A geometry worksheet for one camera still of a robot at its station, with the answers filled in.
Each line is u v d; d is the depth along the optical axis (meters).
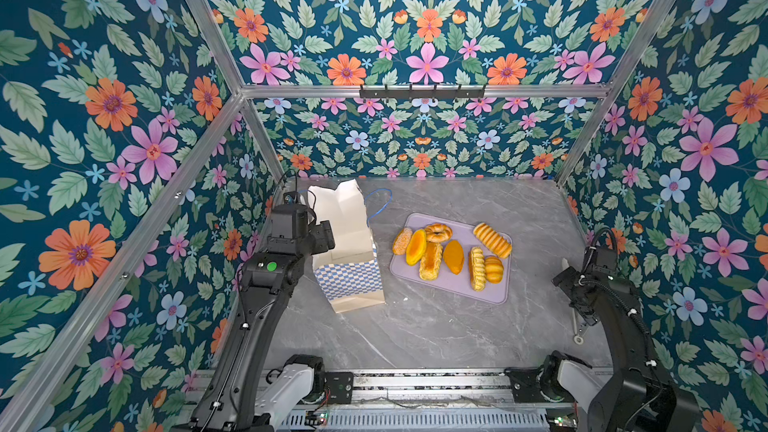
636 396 0.39
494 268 0.93
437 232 1.00
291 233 0.51
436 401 0.73
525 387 0.73
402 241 0.96
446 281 0.91
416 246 0.95
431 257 0.93
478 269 0.89
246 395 0.44
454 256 0.93
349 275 0.71
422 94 0.91
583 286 0.59
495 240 0.98
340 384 0.74
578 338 0.80
